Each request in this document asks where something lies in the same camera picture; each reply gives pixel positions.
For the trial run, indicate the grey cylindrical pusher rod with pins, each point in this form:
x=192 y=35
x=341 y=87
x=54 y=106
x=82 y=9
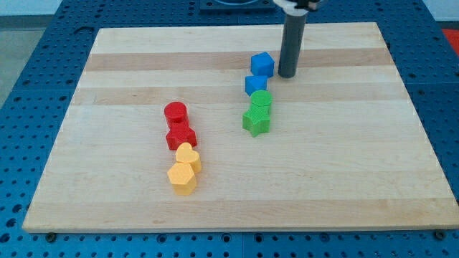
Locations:
x=291 y=45

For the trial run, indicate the white rod mount flange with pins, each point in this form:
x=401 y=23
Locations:
x=297 y=7

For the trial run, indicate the blue cube block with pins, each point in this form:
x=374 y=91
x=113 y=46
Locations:
x=262 y=64

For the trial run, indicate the blue triangle block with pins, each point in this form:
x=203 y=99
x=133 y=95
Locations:
x=254 y=83

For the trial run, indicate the green cylinder block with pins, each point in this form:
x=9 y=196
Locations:
x=262 y=99

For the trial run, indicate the green star block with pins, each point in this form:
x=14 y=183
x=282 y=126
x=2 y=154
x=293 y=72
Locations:
x=256 y=120

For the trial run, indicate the red cylinder block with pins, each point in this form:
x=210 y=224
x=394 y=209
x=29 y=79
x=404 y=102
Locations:
x=176 y=114

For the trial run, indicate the red star block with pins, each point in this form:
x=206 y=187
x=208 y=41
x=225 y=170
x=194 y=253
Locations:
x=180 y=133

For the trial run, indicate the light wooden board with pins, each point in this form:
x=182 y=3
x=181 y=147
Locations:
x=346 y=149

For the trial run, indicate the yellow heart block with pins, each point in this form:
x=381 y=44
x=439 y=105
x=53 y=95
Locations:
x=186 y=154

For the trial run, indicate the yellow hexagon block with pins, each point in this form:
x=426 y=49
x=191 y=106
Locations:
x=182 y=178

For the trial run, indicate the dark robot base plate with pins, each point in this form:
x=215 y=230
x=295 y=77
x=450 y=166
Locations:
x=210 y=6

